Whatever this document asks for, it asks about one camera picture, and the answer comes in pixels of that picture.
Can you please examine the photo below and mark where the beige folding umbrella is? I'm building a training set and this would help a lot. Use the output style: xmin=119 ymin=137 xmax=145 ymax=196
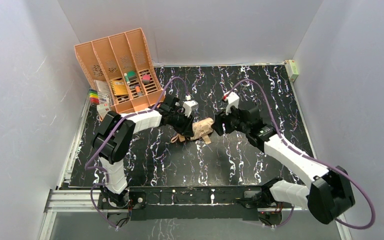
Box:
xmin=170 ymin=117 xmax=215 ymax=145

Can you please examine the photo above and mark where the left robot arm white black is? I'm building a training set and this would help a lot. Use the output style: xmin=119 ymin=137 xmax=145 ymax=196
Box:
xmin=92 ymin=95 xmax=199 ymax=198

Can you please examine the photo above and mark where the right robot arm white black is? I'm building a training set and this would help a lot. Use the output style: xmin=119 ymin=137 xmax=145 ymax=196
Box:
xmin=211 ymin=106 xmax=356 ymax=225

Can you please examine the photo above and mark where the pink black eraser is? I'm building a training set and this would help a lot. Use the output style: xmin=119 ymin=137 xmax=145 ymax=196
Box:
xmin=141 ymin=74 xmax=152 ymax=85

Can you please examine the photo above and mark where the green white glue stick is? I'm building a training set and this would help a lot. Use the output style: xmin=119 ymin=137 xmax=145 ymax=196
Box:
xmin=123 ymin=73 xmax=130 ymax=85

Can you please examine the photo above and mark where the yellow notebook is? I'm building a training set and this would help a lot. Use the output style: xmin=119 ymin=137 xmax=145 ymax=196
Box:
xmin=110 ymin=77 xmax=129 ymax=97

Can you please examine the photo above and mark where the white red small box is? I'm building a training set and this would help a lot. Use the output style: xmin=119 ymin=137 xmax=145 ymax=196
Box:
xmin=96 ymin=103 xmax=113 ymax=119

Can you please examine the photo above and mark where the orange plastic file organizer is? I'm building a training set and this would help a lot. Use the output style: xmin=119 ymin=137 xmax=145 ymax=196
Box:
xmin=74 ymin=28 xmax=164 ymax=114

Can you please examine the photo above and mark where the white paper card pack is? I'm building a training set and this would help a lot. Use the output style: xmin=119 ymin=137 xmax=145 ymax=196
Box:
xmin=94 ymin=80 xmax=111 ymax=96

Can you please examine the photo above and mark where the green white box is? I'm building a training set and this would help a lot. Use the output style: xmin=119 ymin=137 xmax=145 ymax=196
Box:
xmin=284 ymin=59 xmax=300 ymax=82

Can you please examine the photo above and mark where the colourful marker set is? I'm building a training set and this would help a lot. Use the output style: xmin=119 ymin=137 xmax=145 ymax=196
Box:
xmin=88 ymin=88 xmax=100 ymax=106

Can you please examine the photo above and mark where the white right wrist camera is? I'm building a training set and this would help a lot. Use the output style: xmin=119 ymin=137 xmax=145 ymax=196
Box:
xmin=222 ymin=91 xmax=240 ymax=115

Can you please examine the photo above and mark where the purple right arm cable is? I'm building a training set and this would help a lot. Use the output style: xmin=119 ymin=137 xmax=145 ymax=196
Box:
xmin=223 ymin=78 xmax=377 ymax=231

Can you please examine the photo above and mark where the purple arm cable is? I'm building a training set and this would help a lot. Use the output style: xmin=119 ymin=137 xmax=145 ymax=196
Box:
xmin=84 ymin=76 xmax=190 ymax=229
xmin=223 ymin=78 xmax=377 ymax=231

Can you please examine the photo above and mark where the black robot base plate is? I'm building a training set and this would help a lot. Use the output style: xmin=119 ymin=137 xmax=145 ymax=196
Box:
xmin=97 ymin=185 xmax=296 ymax=222

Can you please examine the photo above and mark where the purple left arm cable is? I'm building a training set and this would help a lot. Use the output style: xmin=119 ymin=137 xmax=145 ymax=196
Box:
xmin=84 ymin=76 xmax=190 ymax=229

